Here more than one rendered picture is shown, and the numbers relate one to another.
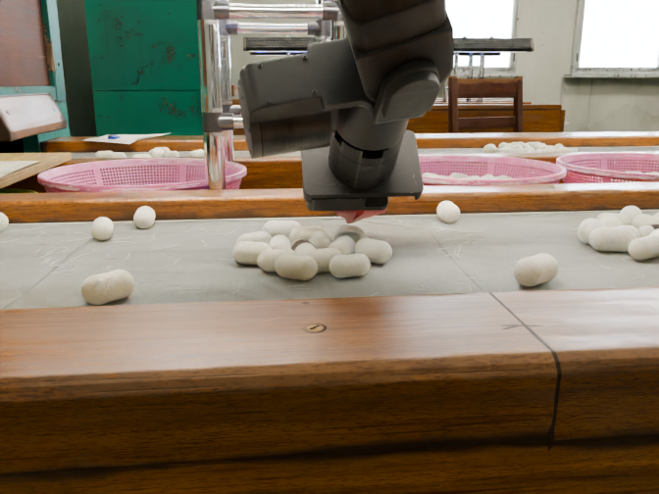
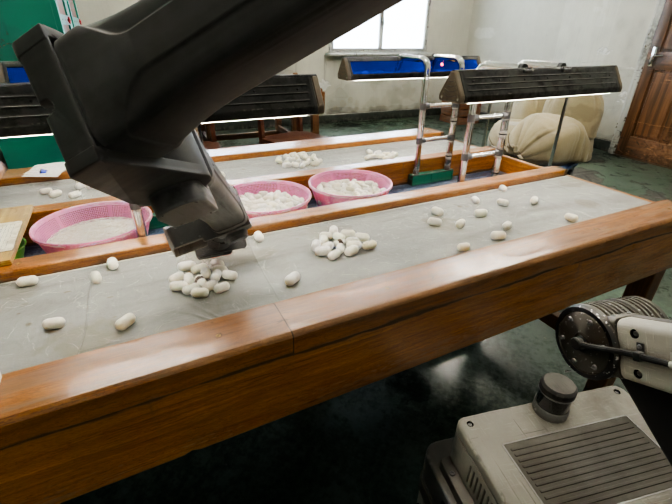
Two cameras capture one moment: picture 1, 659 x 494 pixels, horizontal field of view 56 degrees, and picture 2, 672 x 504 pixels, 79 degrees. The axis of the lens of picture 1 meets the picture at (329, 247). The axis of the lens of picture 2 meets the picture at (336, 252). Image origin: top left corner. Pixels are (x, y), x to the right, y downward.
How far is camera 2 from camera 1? 38 cm
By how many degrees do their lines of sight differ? 24
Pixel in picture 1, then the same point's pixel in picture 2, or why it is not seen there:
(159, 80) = not seen: hidden behind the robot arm
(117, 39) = not seen: outside the picture
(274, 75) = (181, 231)
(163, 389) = (177, 371)
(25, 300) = (88, 333)
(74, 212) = (71, 265)
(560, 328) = (294, 319)
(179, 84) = not seen: hidden behind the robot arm
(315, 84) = (199, 232)
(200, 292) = (163, 313)
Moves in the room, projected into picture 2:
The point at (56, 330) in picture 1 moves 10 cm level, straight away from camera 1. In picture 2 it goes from (128, 356) to (102, 325)
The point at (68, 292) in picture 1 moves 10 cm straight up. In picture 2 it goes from (104, 324) to (88, 274)
